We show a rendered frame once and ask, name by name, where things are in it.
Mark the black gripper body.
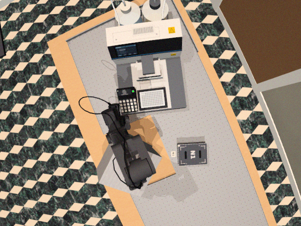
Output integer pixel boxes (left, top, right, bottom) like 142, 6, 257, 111
120, 115, 131, 130

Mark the white microplate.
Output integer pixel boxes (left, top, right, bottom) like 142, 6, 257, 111
140, 89, 165, 108

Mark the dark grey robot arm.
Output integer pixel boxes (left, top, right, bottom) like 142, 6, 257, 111
101, 103, 156, 191

